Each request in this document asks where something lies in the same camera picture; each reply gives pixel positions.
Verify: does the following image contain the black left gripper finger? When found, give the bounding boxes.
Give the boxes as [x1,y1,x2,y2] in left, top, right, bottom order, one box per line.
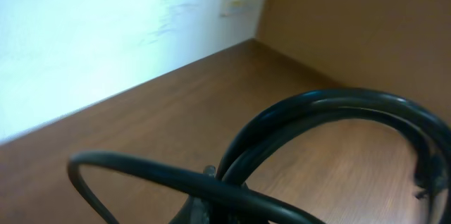
[168,167,268,223]

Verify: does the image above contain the thick black USB cable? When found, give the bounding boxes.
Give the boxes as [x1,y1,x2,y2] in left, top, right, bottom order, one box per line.
[66,88,451,224]

